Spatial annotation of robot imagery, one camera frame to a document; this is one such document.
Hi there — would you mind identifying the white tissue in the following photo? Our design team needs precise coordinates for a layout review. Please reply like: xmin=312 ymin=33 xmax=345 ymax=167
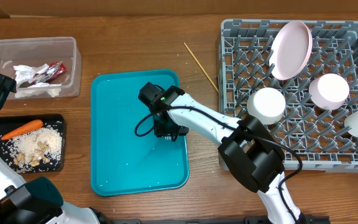
xmin=14 ymin=63 xmax=66 ymax=99

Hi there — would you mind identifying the orange carrot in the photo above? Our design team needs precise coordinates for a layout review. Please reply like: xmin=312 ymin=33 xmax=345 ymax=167
xmin=1 ymin=119 xmax=44 ymax=140

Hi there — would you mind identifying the red snack wrapper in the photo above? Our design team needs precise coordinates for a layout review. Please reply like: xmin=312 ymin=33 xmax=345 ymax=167
xmin=19 ymin=61 xmax=67 ymax=88

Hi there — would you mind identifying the wooden chopstick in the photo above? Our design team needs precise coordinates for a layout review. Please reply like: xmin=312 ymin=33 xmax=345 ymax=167
xmin=183 ymin=42 xmax=219 ymax=94

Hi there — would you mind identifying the white bowl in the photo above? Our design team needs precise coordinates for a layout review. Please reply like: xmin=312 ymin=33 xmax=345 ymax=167
xmin=247 ymin=87 xmax=286 ymax=125

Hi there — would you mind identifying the large white plate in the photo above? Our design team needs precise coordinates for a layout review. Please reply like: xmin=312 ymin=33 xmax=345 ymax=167
xmin=268 ymin=21 xmax=313 ymax=80

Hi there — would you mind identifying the pink bowl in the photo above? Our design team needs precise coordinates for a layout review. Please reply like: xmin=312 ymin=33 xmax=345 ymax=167
xmin=309 ymin=73 xmax=350 ymax=110

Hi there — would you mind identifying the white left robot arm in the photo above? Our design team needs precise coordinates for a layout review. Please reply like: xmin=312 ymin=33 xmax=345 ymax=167
xmin=0 ymin=74 xmax=110 ymax=224

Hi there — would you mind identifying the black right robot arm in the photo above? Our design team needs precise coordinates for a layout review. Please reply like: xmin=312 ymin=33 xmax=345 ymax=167
xmin=138 ymin=82 xmax=306 ymax=223

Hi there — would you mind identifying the black food waste tray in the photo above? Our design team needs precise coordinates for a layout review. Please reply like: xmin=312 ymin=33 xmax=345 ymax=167
xmin=0 ymin=114 xmax=66 ymax=174

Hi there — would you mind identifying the grey plastic dishwasher rack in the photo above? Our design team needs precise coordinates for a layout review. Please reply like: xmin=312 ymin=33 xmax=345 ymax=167
xmin=218 ymin=19 xmax=358 ymax=172

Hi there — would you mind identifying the clear plastic bin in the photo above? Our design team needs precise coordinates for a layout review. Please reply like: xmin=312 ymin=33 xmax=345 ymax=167
xmin=0 ymin=37 xmax=82 ymax=100

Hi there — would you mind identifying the teal plastic serving tray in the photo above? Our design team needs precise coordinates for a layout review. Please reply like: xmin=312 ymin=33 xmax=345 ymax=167
xmin=90 ymin=69 xmax=190 ymax=196

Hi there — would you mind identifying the pile of rice and peanuts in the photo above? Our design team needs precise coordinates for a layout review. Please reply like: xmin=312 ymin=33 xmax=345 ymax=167
xmin=0 ymin=126 xmax=63 ymax=174

